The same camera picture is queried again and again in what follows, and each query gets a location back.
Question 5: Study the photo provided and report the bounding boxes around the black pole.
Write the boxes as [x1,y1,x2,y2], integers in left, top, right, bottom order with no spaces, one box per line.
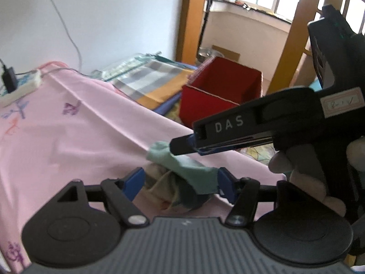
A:
[197,0,215,52]

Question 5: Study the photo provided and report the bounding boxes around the metal pot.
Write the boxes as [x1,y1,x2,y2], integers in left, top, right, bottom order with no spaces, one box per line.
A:
[196,47,224,65]

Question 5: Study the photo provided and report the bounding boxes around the pink printed tablecloth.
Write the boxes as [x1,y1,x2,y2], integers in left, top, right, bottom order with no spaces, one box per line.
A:
[0,61,287,274]

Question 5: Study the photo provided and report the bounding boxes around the white power strip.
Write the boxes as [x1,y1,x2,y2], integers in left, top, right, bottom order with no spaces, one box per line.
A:
[0,70,43,108]

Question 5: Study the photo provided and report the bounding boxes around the wooden door frame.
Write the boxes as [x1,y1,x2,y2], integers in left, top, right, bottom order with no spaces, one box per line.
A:
[174,0,212,63]

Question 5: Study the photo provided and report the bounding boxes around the teal sock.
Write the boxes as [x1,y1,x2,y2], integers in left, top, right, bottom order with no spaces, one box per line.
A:
[146,141,220,195]

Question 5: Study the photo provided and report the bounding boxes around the wooden lattice door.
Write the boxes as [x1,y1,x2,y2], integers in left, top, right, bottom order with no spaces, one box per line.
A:
[266,0,365,95]

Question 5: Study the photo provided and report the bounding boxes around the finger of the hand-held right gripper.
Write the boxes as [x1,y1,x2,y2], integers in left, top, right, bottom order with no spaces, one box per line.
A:
[170,134,198,156]

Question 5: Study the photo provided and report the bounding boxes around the person's right hand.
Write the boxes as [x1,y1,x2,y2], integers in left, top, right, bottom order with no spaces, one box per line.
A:
[269,138,365,219]

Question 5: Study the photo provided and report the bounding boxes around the white power cable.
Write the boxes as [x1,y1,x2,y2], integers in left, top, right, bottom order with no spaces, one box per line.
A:
[39,0,98,78]

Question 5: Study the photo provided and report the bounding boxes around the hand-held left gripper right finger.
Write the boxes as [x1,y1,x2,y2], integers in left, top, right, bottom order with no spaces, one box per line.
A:
[217,167,292,228]

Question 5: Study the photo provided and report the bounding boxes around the black charger plug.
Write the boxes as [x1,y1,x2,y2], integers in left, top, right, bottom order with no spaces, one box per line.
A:
[1,66,18,93]

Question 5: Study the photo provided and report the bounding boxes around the dark blue cloth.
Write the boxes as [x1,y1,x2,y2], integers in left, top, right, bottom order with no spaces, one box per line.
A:
[171,177,214,211]

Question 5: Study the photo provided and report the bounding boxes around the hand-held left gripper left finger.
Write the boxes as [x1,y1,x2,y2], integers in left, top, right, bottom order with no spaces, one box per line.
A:
[56,167,150,229]

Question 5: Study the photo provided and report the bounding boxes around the red box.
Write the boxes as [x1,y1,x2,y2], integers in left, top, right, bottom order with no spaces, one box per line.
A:
[179,56,263,131]

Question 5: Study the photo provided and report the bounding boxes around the grey plaid cloth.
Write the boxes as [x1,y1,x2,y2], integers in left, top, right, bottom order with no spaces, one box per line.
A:
[111,60,186,100]

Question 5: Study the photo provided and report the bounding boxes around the floral bedsheet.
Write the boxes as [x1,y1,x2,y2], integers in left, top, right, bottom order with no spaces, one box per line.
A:
[239,144,278,166]

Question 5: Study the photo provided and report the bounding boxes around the orange cloth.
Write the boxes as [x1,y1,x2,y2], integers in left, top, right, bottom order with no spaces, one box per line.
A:
[136,68,198,111]

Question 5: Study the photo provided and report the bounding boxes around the beige cloth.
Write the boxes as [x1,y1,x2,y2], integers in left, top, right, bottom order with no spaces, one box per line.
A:
[144,163,183,212]

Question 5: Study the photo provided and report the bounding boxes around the clear plastic bag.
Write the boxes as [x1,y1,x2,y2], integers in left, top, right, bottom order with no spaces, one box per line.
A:
[91,53,163,82]

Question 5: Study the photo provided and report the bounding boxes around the cardboard piece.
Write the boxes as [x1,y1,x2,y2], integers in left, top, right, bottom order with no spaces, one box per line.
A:
[211,45,241,62]

